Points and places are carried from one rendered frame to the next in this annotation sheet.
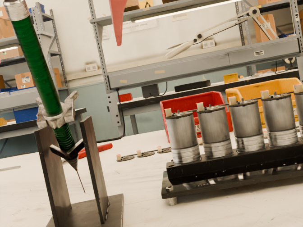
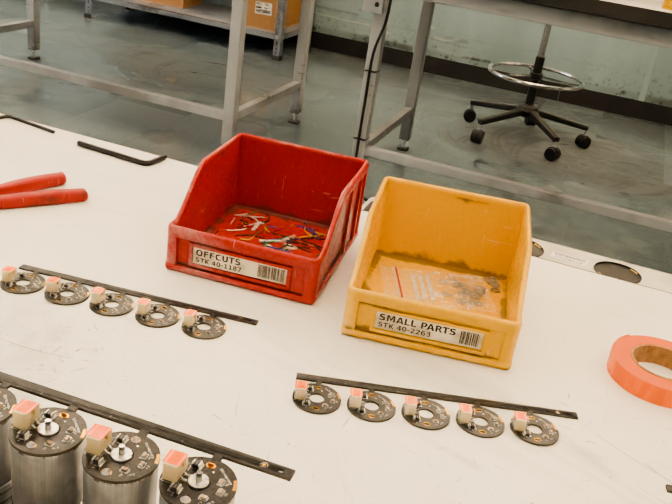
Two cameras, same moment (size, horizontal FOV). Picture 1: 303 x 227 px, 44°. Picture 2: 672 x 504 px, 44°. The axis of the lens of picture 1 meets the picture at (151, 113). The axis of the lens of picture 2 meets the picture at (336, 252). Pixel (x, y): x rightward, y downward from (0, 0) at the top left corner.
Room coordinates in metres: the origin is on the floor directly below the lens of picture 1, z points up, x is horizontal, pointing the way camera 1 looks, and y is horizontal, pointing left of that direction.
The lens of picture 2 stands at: (0.12, -0.20, 1.00)
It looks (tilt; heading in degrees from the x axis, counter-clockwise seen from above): 25 degrees down; 10
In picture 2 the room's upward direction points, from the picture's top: 9 degrees clockwise
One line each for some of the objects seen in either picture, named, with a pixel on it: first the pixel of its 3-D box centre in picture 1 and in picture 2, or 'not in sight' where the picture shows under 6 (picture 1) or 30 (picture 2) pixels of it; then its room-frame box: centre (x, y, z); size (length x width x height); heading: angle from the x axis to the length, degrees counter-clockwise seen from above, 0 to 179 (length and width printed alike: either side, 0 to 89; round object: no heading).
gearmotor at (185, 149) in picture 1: (184, 142); not in sight; (0.32, -0.02, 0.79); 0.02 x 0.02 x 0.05
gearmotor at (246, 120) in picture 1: (247, 130); (48, 486); (0.32, -0.08, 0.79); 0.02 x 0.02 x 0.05
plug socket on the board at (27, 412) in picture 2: (233, 100); (28, 415); (0.32, -0.07, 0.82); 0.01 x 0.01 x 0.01; 86
